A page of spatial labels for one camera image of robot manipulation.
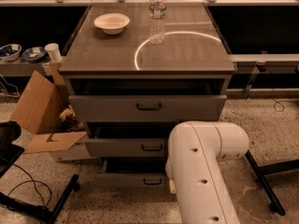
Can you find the grey drawer cabinet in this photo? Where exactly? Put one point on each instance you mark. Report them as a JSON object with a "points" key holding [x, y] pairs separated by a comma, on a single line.
{"points": [[191, 61]]}

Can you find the grey drawer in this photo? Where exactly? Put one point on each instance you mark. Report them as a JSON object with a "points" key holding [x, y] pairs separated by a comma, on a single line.
{"points": [[140, 147], [141, 108], [132, 172]]}

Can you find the blue patterned bowl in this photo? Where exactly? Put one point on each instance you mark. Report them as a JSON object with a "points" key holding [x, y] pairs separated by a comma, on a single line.
{"points": [[10, 52], [34, 55]]}

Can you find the grey top drawer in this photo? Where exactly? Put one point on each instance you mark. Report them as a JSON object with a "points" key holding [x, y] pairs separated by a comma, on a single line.
{"points": [[141, 108]]}

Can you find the black stand base right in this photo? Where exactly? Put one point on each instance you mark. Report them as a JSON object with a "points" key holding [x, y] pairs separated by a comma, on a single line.
{"points": [[262, 172]]}

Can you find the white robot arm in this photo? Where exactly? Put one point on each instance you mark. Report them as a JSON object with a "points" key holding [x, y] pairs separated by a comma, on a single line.
{"points": [[195, 149]]}

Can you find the grey bottom drawer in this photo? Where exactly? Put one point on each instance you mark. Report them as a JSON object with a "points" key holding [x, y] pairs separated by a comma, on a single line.
{"points": [[132, 172]]}

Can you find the blue patterned bowl left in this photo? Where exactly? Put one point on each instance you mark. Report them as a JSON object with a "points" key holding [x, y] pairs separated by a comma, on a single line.
{"points": [[10, 52]]}

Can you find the open cardboard box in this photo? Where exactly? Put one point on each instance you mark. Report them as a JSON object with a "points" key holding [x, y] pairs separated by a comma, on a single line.
{"points": [[37, 112]]}

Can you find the black stand base left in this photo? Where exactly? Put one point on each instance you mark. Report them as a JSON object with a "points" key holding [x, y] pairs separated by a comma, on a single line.
{"points": [[9, 153]]}

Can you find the black stand base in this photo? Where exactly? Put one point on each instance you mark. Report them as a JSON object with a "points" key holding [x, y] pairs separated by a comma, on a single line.
{"points": [[262, 172], [9, 153]]}

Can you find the grey middle drawer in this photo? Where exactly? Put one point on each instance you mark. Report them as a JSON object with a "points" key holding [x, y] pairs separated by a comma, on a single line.
{"points": [[140, 147]]}

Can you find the white bowl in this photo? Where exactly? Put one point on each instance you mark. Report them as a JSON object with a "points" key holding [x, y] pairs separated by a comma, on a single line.
{"points": [[112, 23]]}

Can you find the grey side shelf right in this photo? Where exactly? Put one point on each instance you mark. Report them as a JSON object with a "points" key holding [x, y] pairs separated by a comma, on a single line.
{"points": [[274, 63]]}

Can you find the blue patterned bowl right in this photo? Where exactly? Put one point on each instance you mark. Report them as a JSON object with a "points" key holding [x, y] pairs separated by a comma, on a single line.
{"points": [[34, 55]]}

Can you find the white paper cup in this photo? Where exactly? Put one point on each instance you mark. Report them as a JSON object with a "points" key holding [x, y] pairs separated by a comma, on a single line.
{"points": [[53, 50]]}

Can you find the grey side shelf left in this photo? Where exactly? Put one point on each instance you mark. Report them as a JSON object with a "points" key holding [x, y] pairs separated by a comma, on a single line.
{"points": [[21, 68]]}

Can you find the clear plastic water bottle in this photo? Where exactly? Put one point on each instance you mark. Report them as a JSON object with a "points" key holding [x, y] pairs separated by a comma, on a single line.
{"points": [[157, 12]]}

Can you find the grey side shelf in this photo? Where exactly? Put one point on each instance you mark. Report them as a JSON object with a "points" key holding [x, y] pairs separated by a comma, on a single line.
{"points": [[274, 63], [21, 68]]}

